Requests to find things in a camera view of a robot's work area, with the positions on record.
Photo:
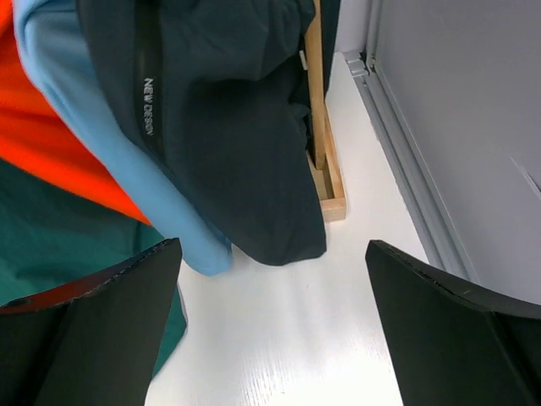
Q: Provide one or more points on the dark charcoal shorts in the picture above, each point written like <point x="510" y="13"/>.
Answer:
<point x="215" y="93"/>

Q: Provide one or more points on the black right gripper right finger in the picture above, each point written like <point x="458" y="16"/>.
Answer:
<point x="451" y="341"/>

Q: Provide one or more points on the aluminium frame rail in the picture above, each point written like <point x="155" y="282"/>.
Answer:
<point x="431" y="220"/>

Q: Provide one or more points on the teal green shorts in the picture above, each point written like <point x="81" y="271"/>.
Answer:
<point x="50" y="237"/>

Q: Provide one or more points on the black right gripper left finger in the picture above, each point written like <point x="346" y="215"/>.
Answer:
<point x="93" y="341"/>

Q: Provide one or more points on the orange shorts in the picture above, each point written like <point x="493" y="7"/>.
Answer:
<point x="35" y="139"/>

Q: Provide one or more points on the wooden clothes rack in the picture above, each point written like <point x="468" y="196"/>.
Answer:
<point x="323" y="160"/>

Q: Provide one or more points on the light blue shorts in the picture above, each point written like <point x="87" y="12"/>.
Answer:
<point x="56" y="59"/>

